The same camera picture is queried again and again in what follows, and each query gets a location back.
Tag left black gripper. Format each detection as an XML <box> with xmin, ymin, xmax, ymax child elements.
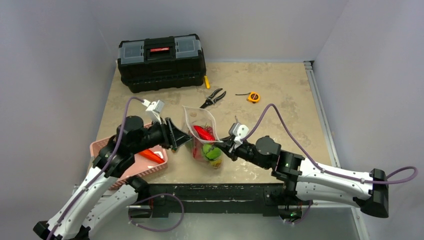
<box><xmin>130</xmin><ymin>116</ymin><xmax>192</xmax><ymax>154</ymax></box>

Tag green round toy fruit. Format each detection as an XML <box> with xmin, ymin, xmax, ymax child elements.
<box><xmin>201</xmin><ymin>144</ymin><xmax>221</xmax><ymax>161</ymax></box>

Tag red toy chili pepper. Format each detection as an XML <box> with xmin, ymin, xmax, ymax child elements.
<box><xmin>193</xmin><ymin>125</ymin><xmax>216</xmax><ymax>142</ymax></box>

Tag clear zip top bag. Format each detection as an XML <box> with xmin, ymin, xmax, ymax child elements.
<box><xmin>182</xmin><ymin>106</ymin><xmax>223</xmax><ymax>169</ymax></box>

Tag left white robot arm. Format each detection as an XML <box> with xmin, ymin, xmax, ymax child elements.
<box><xmin>33</xmin><ymin>116</ymin><xmax>192</xmax><ymax>240</ymax></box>

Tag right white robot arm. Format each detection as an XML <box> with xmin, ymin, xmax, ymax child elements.
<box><xmin>214</xmin><ymin>136</ymin><xmax>389</xmax><ymax>218</ymax></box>

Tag orange toy carrot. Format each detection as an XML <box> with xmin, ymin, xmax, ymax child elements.
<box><xmin>138</xmin><ymin>149</ymin><xmax>165</xmax><ymax>164</ymax></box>

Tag pink perforated plastic basket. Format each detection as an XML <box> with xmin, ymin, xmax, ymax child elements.
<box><xmin>89</xmin><ymin>137</ymin><xmax>168</xmax><ymax>190</ymax></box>

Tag orange tape measure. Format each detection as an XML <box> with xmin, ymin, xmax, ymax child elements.
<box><xmin>235</xmin><ymin>92</ymin><xmax>261</xmax><ymax>104</ymax></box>

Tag black plastic toolbox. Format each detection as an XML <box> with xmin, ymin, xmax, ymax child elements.
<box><xmin>117</xmin><ymin>33</ymin><xmax>207</xmax><ymax>93</ymax></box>

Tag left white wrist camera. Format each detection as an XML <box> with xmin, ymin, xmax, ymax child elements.
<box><xmin>142</xmin><ymin>99</ymin><xmax>165</xmax><ymax>124</ymax></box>

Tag black handled pliers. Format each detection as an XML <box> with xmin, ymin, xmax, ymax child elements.
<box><xmin>199</xmin><ymin>88</ymin><xmax>227</xmax><ymax>109</ymax></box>

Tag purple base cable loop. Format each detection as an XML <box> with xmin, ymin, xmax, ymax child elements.
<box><xmin>127</xmin><ymin>192</ymin><xmax>185</xmax><ymax>233</ymax></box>

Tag yellow handled tool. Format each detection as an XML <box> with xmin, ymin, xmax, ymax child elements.
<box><xmin>203</xmin><ymin>75</ymin><xmax>211</xmax><ymax>89</ymax></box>

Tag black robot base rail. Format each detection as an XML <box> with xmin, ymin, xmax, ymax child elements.
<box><xmin>128</xmin><ymin>183</ymin><xmax>310</xmax><ymax>220</ymax></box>

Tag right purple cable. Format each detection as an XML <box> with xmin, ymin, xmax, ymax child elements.
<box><xmin>243</xmin><ymin>103</ymin><xmax>419</xmax><ymax>185</ymax></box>

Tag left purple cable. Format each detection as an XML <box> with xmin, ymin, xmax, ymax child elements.
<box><xmin>46</xmin><ymin>96</ymin><xmax>147</xmax><ymax>240</ymax></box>

